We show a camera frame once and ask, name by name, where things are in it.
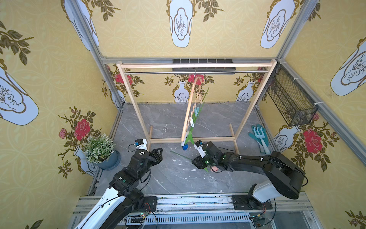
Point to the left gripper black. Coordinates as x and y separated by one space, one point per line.
154 156

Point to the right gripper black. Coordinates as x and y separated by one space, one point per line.
202 160

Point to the blue artificial tulip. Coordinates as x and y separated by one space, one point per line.
189 139

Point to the yellow artificial tulip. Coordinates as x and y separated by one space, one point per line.
200 99

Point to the curved wooden clip hanger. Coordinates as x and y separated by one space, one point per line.
198 80

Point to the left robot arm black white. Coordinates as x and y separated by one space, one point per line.
122 195

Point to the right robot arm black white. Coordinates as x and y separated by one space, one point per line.
284 177

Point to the white clothes peg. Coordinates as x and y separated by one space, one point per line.
191 122

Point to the teal clothes peg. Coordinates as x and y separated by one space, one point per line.
196 111

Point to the potted white flower plant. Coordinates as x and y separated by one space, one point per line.
99 150

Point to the teal garden gloves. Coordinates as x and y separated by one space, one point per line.
258 140

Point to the light garden hand fork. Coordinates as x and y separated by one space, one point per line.
258 132

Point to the metal rack rod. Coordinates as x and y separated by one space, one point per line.
200 72

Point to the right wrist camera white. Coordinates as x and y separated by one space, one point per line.
199 147

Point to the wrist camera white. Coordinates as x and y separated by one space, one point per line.
199 147
141 144

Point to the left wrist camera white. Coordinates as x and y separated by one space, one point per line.
141 144

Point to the wooden clothes rack frame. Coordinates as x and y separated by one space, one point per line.
196 67

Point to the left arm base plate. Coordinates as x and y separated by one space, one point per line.
147 203

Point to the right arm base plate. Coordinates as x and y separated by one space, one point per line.
245 202

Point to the aluminium rail front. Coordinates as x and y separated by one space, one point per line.
198 202

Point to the black wire mesh basket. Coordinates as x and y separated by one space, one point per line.
294 104

